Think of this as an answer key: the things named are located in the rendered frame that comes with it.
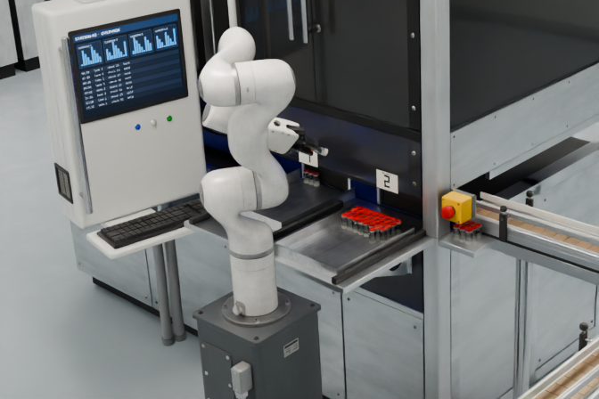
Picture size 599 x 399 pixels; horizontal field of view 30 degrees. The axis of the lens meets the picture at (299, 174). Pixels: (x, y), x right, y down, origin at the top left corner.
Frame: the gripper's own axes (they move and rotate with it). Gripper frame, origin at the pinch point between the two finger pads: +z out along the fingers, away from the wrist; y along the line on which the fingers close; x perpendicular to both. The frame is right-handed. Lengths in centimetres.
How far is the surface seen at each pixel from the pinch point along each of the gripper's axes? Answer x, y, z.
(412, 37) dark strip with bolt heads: -26.8, -28.5, 17.4
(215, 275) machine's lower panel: -28, 119, 21
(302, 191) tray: -23, 49, 23
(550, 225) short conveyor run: 13, -17, 70
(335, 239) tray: 7.6, 27.4, 23.7
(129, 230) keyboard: -7, 76, -27
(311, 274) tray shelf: 26.9, 21.5, 12.9
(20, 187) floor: -165, 296, -30
